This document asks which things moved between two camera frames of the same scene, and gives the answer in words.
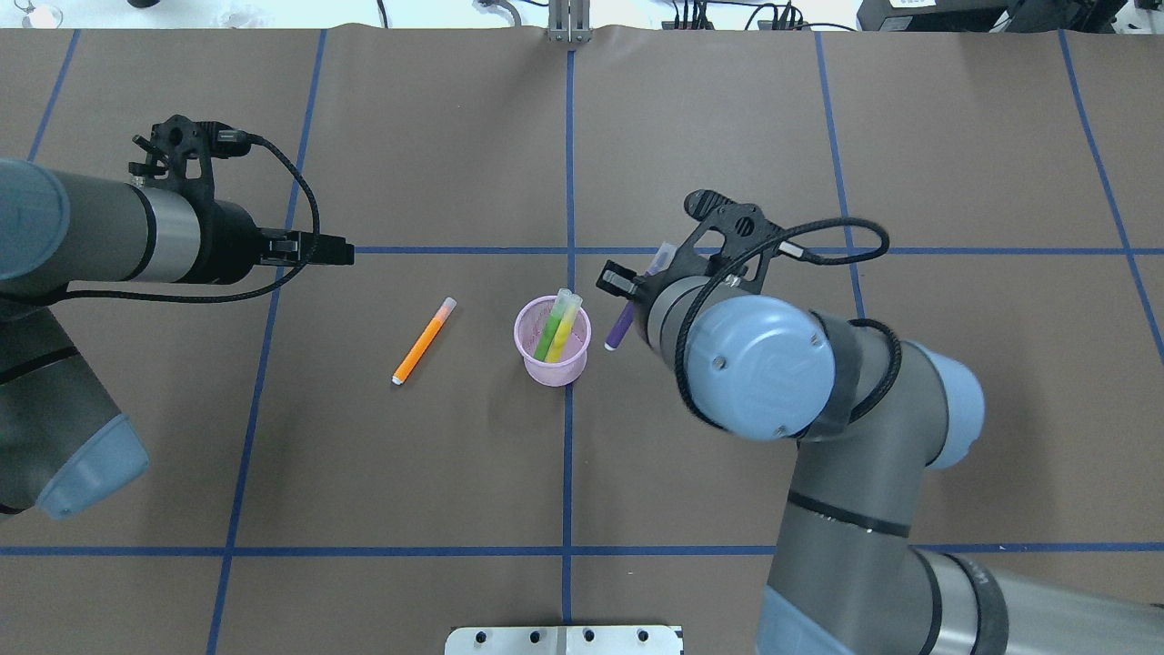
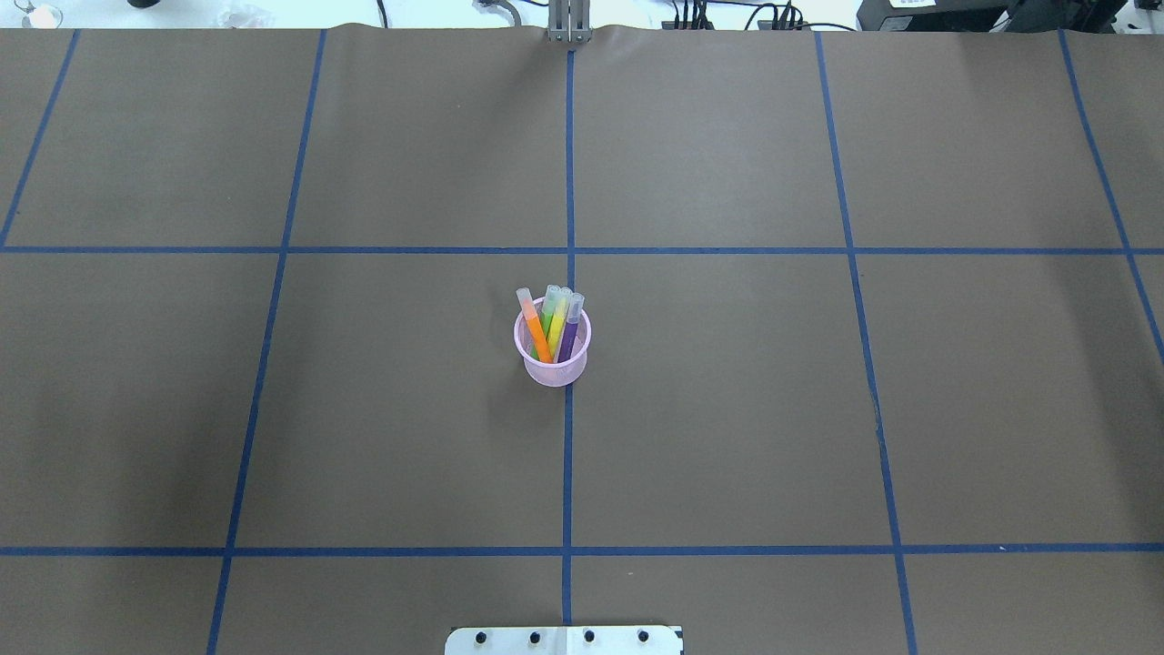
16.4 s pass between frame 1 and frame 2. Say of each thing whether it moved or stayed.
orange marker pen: moved
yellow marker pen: stayed
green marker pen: moved
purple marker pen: moved
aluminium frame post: stayed
